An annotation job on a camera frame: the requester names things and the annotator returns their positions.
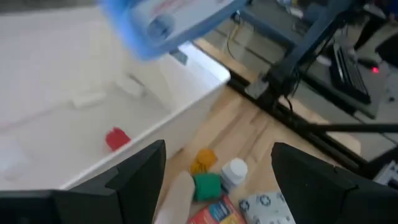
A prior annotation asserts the red small item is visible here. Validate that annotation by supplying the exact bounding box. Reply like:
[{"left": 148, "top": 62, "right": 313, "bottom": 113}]
[{"left": 104, "top": 126, "right": 132, "bottom": 152}]

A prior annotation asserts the beige bandage roll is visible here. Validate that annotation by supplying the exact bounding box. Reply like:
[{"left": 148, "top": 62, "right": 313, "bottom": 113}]
[{"left": 154, "top": 170, "right": 196, "bottom": 224}]

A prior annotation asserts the black frame post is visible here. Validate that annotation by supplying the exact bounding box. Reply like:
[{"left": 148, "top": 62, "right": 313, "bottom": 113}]
[{"left": 244, "top": 0, "right": 354, "bottom": 105}]

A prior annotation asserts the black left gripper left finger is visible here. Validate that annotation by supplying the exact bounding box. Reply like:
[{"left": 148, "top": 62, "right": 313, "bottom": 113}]
[{"left": 0, "top": 139, "right": 167, "bottom": 224}]

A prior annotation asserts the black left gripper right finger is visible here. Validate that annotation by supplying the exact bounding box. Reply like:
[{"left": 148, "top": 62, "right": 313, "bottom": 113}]
[{"left": 271, "top": 142, "right": 398, "bottom": 224}]

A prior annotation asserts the white perforated plastic basket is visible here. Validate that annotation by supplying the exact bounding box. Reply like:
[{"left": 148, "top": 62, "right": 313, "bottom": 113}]
[{"left": 0, "top": 5, "right": 231, "bottom": 191}]

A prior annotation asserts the black mouse red light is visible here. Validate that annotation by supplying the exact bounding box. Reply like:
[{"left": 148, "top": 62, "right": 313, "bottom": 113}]
[{"left": 356, "top": 57, "right": 382, "bottom": 75}]

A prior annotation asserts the yellow cable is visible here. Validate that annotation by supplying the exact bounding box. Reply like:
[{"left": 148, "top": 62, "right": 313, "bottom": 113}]
[{"left": 226, "top": 21, "right": 241, "bottom": 60}]

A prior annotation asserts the blue first aid kit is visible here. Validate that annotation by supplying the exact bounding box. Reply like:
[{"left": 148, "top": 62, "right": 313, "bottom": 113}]
[{"left": 97, "top": 0, "right": 250, "bottom": 62}]

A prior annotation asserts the white printed box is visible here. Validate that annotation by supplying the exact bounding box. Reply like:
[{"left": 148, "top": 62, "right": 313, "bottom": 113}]
[{"left": 372, "top": 159, "right": 398, "bottom": 190}]

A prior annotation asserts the white paper package blue print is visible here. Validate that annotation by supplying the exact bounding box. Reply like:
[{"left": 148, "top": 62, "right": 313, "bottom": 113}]
[{"left": 238, "top": 190, "right": 297, "bottom": 224}]

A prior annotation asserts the red snack packet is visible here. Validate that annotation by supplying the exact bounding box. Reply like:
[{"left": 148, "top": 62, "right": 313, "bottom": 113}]
[{"left": 187, "top": 195, "right": 247, "bottom": 224}]

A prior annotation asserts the green toy block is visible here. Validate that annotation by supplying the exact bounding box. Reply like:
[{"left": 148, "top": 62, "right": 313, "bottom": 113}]
[{"left": 192, "top": 172, "right": 223, "bottom": 203}]

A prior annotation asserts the black keyboard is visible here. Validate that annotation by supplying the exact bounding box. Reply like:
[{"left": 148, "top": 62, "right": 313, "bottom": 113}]
[{"left": 328, "top": 43, "right": 373, "bottom": 105}]

